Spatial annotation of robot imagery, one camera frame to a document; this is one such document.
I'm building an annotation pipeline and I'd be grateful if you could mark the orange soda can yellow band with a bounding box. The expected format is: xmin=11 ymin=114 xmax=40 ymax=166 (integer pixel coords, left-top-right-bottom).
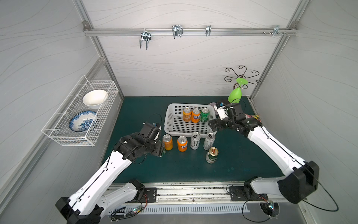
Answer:
xmin=162 ymin=134 xmax=173 ymax=151

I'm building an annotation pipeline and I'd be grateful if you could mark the orange Fanta can front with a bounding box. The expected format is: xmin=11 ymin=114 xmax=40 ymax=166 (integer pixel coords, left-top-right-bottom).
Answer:
xmin=177 ymin=136 xmax=188 ymax=152

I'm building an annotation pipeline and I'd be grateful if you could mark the orange fanta can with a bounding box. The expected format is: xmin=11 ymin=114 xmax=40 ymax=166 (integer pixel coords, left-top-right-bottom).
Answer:
xmin=177 ymin=136 xmax=188 ymax=152
xmin=191 ymin=108 xmax=201 ymax=123

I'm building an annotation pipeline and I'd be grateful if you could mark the white perforated plastic basket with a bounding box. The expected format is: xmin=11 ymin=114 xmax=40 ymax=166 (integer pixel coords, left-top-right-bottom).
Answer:
xmin=164 ymin=103 xmax=217 ymax=138

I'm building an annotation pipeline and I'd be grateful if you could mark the white Monster can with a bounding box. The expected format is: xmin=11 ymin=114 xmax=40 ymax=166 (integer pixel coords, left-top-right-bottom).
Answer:
xmin=203 ymin=132 xmax=215 ymax=151
xmin=190 ymin=132 xmax=201 ymax=150

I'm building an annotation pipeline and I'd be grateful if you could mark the green Sprite can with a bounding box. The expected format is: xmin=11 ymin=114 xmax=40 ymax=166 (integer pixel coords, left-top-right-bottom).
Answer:
xmin=200 ymin=107 xmax=210 ymax=123
xmin=160 ymin=149 xmax=166 ymax=157

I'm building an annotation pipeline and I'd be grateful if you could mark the green gold-top can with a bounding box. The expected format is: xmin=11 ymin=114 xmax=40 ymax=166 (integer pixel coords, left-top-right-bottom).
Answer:
xmin=206 ymin=147 xmax=219 ymax=164

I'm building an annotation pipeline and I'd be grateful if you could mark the orange soda can back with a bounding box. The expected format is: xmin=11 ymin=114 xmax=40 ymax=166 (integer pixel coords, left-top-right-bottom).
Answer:
xmin=183 ymin=107 xmax=192 ymax=122

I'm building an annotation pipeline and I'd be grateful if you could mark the orange Fanta can back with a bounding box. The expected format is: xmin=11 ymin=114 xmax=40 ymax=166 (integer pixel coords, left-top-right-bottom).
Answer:
xmin=191 ymin=108 xmax=201 ymax=123

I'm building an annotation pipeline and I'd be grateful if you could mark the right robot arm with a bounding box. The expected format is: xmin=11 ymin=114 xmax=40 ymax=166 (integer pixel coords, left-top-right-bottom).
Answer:
xmin=208 ymin=117 xmax=319 ymax=204

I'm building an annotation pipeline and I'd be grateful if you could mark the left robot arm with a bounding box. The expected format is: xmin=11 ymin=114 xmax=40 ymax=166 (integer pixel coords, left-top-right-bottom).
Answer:
xmin=56 ymin=133 xmax=165 ymax=224

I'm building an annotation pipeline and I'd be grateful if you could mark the Fox's candy bag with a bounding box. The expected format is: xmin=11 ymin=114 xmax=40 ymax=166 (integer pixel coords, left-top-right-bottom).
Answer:
xmin=245 ymin=114 xmax=262 ymax=122

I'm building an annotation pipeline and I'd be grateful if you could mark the green lamp with dark base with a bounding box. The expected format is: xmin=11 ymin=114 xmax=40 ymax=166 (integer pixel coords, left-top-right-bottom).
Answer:
xmin=222 ymin=78 xmax=249 ymax=105

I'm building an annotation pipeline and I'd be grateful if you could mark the blue patterned plate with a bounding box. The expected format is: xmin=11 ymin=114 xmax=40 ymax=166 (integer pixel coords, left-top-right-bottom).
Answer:
xmin=69 ymin=110 xmax=98 ymax=132

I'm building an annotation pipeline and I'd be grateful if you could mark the white bowl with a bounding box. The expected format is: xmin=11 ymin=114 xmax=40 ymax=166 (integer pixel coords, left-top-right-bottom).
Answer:
xmin=82 ymin=90 xmax=108 ymax=110

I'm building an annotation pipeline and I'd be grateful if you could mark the metal hook right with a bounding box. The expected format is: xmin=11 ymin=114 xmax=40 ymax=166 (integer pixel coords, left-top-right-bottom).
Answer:
xmin=263 ymin=26 xmax=288 ymax=37

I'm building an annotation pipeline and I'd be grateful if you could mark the small metal hook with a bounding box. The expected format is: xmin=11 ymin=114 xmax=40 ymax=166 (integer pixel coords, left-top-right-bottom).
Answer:
xmin=206 ymin=25 xmax=211 ymax=36

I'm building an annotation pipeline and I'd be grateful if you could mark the double metal hook left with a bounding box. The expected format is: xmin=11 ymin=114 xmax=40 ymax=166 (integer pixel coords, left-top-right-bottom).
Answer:
xmin=139 ymin=31 xmax=152 ymax=49

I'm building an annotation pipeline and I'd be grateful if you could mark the metal hook middle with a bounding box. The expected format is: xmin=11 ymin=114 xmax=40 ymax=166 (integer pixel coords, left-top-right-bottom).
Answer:
xmin=172 ymin=25 xmax=184 ymax=39

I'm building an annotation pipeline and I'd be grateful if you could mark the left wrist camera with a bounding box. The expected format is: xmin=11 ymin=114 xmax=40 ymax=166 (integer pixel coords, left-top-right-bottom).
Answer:
xmin=139 ymin=122 xmax=161 ymax=141

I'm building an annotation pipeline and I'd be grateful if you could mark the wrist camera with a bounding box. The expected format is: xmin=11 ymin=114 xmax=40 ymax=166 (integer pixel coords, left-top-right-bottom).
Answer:
xmin=139 ymin=122 xmax=161 ymax=141
xmin=214 ymin=102 xmax=245 ymax=120

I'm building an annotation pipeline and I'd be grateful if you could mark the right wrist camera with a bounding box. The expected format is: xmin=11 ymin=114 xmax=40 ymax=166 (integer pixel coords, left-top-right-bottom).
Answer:
xmin=214 ymin=102 xmax=245 ymax=120

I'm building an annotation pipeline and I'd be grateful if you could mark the black scroll wall hook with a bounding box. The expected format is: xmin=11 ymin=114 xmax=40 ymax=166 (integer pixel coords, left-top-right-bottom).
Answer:
xmin=224 ymin=65 xmax=261 ymax=90

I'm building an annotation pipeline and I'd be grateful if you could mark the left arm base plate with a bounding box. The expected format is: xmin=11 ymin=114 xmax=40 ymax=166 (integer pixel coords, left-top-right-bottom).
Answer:
xmin=134 ymin=187 xmax=158 ymax=203

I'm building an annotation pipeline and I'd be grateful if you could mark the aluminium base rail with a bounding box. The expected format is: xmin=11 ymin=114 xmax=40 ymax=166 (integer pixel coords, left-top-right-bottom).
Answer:
xmin=77 ymin=181 xmax=308 ymax=206

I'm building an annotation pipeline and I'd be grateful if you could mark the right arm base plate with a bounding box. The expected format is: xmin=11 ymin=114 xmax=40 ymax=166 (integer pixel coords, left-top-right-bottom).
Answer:
xmin=226 ymin=184 xmax=269 ymax=202

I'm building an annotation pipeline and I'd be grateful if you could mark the white wire wall basket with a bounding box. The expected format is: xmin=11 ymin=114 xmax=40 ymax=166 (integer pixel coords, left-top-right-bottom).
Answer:
xmin=42 ymin=76 xmax=118 ymax=147

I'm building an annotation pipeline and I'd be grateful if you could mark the metal rail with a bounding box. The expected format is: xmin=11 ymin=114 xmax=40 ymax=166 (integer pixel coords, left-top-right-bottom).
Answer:
xmin=84 ymin=27 xmax=299 ymax=37

